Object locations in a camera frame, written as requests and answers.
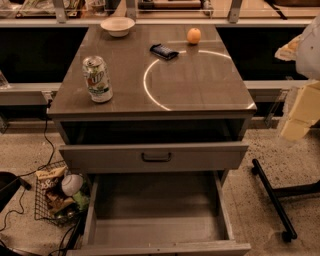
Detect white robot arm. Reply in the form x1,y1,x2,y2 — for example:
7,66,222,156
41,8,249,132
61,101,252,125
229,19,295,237
275,15,320,142

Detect green 7up can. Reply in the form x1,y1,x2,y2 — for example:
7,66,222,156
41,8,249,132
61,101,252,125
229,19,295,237
82,55,113,103

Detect grey drawer cabinet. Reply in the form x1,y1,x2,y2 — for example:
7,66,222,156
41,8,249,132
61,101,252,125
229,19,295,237
47,23,258,256

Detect open bottom drawer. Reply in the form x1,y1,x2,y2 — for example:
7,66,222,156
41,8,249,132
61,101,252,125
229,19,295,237
67,171,251,256

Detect orange fruit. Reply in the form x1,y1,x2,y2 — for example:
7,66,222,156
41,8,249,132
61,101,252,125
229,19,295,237
187,28,201,45

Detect white ball in basket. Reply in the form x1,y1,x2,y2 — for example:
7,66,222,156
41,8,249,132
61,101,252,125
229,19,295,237
61,174,83,196

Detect green item in basket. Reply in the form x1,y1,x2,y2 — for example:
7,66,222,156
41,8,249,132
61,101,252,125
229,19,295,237
72,191,90,211

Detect white bowl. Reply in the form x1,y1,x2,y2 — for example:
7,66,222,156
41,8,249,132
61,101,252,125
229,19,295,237
100,17,135,37

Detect yellow snack bag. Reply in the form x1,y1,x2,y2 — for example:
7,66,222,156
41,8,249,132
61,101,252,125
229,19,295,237
36,166,67,180

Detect black wire basket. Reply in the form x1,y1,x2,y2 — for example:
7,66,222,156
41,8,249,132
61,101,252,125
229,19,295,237
34,161,90,227

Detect black power cable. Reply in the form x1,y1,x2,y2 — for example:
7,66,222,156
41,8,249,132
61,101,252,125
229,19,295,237
0,99,56,232

